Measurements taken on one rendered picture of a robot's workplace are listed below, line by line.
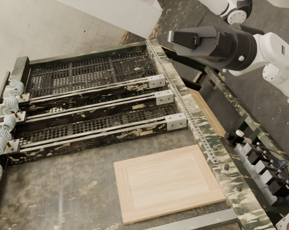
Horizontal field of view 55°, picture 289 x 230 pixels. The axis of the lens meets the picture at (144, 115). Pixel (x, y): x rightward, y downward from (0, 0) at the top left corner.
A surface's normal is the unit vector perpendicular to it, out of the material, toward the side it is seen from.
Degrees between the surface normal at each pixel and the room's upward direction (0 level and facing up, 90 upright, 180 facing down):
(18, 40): 90
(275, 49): 94
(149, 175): 57
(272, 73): 7
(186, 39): 100
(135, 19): 90
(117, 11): 90
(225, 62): 16
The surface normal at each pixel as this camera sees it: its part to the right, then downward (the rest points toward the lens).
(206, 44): -0.83, -0.01
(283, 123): -0.87, -0.26
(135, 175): -0.09, -0.78
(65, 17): 0.16, 0.66
